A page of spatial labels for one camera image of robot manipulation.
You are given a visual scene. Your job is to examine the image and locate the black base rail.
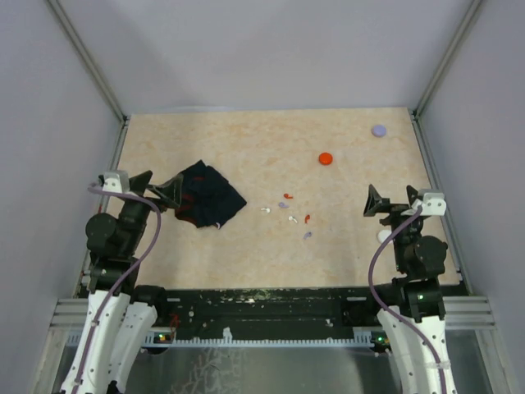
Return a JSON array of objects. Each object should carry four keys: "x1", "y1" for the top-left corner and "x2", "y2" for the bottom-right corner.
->
[{"x1": 131, "y1": 285, "x2": 380, "y2": 340}]

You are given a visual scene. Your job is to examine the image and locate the white charging case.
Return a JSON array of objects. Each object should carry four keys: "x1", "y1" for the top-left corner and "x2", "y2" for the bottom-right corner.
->
[{"x1": 377, "y1": 229, "x2": 393, "y2": 244}]

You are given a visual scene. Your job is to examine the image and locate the aluminium frame post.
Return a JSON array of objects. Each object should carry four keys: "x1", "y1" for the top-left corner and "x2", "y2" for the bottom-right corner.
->
[
  {"x1": 412, "y1": 0, "x2": 486, "y2": 120},
  {"x1": 44, "y1": 0, "x2": 128, "y2": 123}
]

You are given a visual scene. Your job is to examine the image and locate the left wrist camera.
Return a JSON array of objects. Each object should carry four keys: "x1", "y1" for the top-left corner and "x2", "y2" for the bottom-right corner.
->
[{"x1": 102, "y1": 170, "x2": 130, "y2": 194}]

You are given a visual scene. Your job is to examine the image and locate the purple charging case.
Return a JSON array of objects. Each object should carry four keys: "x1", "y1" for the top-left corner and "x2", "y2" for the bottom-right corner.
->
[{"x1": 371, "y1": 124, "x2": 387, "y2": 138}]

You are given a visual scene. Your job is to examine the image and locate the left aluminium frame post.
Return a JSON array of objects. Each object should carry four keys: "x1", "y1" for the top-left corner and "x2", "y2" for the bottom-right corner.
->
[{"x1": 44, "y1": 0, "x2": 128, "y2": 123}]

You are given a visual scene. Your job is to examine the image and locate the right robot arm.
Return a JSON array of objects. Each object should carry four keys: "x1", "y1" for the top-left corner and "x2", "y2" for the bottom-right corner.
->
[{"x1": 363, "y1": 186, "x2": 457, "y2": 393}]

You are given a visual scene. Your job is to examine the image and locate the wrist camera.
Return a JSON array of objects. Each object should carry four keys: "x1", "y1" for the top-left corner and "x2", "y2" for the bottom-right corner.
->
[
  {"x1": 102, "y1": 170, "x2": 130, "y2": 194},
  {"x1": 401, "y1": 190, "x2": 447, "y2": 217}
]

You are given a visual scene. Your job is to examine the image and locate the orange charging case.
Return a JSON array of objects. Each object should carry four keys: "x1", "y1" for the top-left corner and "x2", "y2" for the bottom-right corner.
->
[{"x1": 318, "y1": 152, "x2": 333, "y2": 166}]

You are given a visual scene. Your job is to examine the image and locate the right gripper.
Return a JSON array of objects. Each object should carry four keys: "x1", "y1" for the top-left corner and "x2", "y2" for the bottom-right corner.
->
[{"x1": 364, "y1": 183, "x2": 427, "y2": 272}]

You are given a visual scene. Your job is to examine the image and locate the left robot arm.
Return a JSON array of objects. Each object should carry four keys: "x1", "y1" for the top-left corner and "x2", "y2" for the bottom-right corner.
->
[{"x1": 60, "y1": 171, "x2": 184, "y2": 393}]

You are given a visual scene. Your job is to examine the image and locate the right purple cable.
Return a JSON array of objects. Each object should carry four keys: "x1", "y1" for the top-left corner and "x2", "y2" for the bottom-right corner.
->
[{"x1": 367, "y1": 204, "x2": 448, "y2": 394}]

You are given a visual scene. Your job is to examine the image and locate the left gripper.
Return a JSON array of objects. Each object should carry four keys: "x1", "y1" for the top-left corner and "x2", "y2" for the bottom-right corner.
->
[{"x1": 119, "y1": 170, "x2": 183, "y2": 254}]

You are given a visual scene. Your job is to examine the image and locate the dark navy cloth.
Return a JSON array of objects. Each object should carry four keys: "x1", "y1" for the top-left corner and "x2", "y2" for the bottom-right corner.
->
[{"x1": 175, "y1": 160, "x2": 247, "y2": 229}]

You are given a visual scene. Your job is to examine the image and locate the right aluminium frame post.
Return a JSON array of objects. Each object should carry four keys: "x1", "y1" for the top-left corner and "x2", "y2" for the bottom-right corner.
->
[{"x1": 412, "y1": 0, "x2": 486, "y2": 120}]

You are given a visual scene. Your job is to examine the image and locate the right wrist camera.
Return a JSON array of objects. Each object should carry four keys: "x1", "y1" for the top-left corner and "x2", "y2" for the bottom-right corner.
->
[{"x1": 401, "y1": 190, "x2": 447, "y2": 217}]

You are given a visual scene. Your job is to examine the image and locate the white cable duct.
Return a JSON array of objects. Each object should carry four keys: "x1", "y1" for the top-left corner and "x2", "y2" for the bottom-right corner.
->
[{"x1": 65, "y1": 327, "x2": 377, "y2": 350}]

